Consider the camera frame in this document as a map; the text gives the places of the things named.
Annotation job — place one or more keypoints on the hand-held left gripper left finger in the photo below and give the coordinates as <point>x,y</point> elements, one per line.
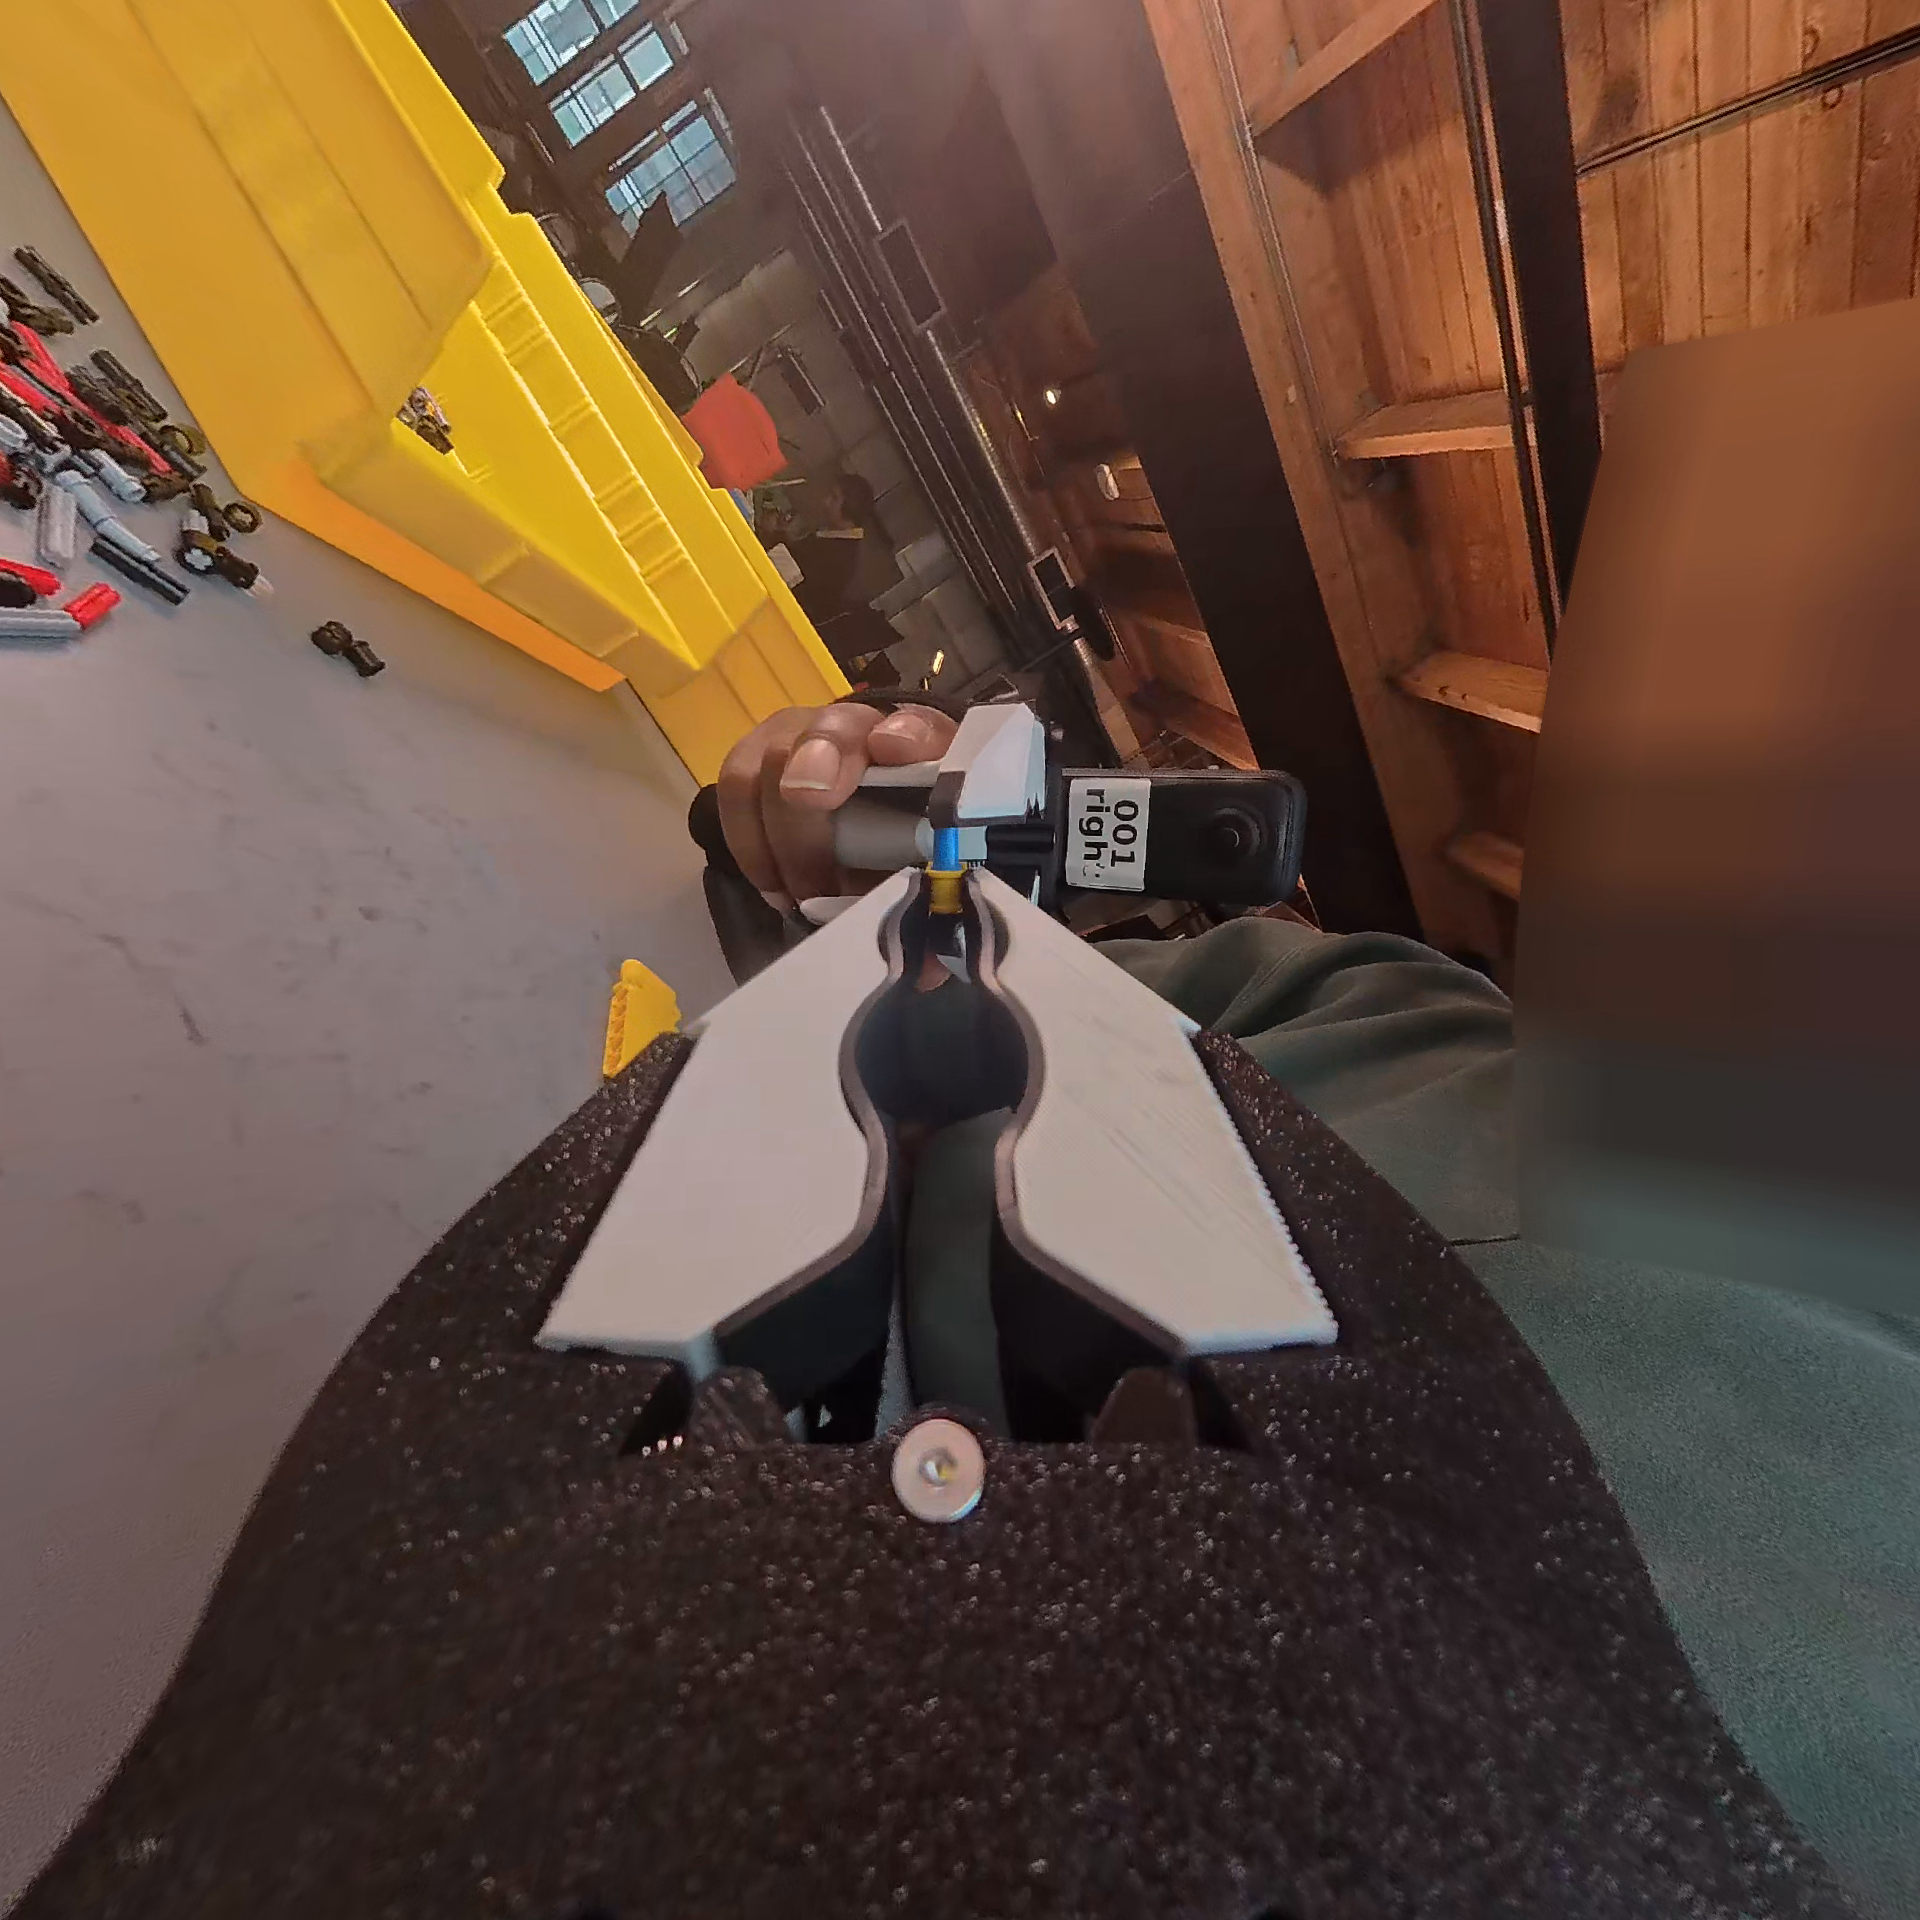
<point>721,1186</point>

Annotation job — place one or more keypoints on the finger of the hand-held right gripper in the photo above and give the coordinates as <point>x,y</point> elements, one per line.
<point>1023,863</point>
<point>993,757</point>

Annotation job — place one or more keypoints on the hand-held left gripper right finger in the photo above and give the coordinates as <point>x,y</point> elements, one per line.
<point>1155,1186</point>

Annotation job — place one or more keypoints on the small blue lego pin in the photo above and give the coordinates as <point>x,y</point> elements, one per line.
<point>944,849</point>

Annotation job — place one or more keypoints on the small yellow lego connector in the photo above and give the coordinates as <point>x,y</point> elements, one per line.
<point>944,898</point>

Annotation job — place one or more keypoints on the yellow lego curved panel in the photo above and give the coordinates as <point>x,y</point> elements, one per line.
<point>639,1021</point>

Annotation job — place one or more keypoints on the heap of mixed lego parts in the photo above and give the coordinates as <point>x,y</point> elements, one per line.
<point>429,421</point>

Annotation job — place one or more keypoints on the yellow storage bin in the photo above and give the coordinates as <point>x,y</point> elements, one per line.
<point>721,599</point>
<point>299,226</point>

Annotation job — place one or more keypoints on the person's right forearm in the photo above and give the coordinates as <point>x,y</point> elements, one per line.
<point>1349,1050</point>

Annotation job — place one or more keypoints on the pile of lego pins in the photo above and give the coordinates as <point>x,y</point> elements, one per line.
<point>89,435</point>

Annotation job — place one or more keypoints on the person's right hand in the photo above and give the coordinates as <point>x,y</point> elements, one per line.
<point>781,810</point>

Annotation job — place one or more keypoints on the orange container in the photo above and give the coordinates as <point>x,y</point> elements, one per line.
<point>735,428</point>

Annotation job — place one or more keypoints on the paned window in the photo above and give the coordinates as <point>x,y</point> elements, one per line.
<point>629,107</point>

